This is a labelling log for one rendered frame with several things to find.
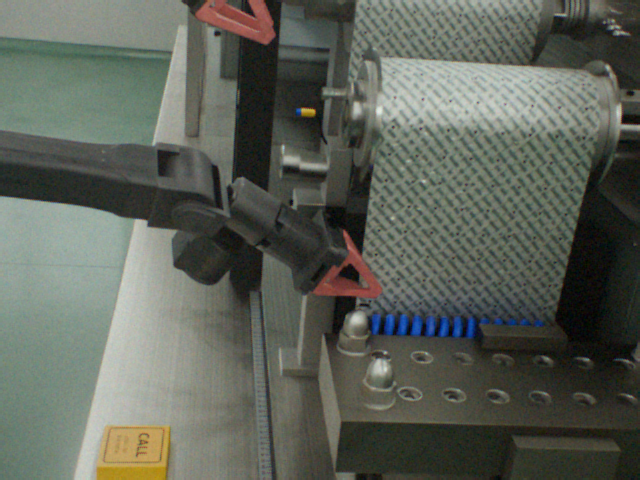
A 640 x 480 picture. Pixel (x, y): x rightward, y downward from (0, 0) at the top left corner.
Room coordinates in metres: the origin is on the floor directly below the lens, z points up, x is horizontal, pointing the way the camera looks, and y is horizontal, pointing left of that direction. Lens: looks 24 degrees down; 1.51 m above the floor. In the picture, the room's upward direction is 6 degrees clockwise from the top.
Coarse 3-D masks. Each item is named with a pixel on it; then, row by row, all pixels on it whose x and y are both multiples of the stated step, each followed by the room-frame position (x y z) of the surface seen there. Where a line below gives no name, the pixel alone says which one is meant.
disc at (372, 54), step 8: (368, 48) 0.96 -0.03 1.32; (376, 48) 0.94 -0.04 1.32; (368, 56) 0.96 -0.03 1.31; (376, 56) 0.92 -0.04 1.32; (376, 64) 0.91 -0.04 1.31; (376, 72) 0.90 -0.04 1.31; (376, 80) 0.89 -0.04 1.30; (376, 88) 0.89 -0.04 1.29; (376, 96) 0.88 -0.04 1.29; (376, 104) 0.88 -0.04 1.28; (376, 112) 0.87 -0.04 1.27; (376, 120) 0.87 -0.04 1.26; (376, 128) 0.87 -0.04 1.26; (376, 136) 0.87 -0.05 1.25; (376, 144) 0.87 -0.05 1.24; (368, 160) 0.88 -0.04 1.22; (360, 168) 0.92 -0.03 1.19; (368, 168) 0.88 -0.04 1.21; (360, 176) 0.92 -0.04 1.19; (368, 176) 0.89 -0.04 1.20
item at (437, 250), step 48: (384, 192) 0.88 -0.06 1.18; (432, 192) 0.89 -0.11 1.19; (480, 192) 0.90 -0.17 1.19; (528, 192) 0.90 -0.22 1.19; (576, 192) 0.91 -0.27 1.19; (384, 240) 0.88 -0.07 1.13; (432, 240) 0.89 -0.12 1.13; (480, 240) 0.90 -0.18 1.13; (528, 240) 0.91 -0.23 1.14; (384, 288) 0.88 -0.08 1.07; (432, 288) 0.89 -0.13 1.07; (480, 288) 0.90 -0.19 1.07; (528, 288) 0.91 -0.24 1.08
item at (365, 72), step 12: (360, 72) 0.97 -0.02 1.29; (372, 72) 0.92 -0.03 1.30; (372, 84) 0.90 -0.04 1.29; (600, 84) 0.96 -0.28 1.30; (372, 96) 0.89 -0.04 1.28; (600, 96) 0.94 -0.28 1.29; (372, 108) 0.89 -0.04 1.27; (600, 108) 0.93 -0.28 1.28; (372, 120) 0.88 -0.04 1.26; (600, 120) 0.92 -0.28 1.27; (600, 132) 0.92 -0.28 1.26; (600, 144) 0.92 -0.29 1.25; (360, 156) 0.90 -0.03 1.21; (600, 156) 0.92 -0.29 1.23
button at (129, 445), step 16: (112, 432) 0.76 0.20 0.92; (128, 432) 0.77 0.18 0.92; (144, 432) 0.77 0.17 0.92; (160, 432) 0.77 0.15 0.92; (112, 448) 0.74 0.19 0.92; (128, 448) 0.74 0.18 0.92; (144, 448) 0.74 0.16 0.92; (160, 448) 0.75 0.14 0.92; (96, 464) 0.71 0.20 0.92; (112, 464) 0.71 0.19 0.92; (128, 464) 0.72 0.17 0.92; (144, 464) 0.72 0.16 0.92; (160, 464) 0.72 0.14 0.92
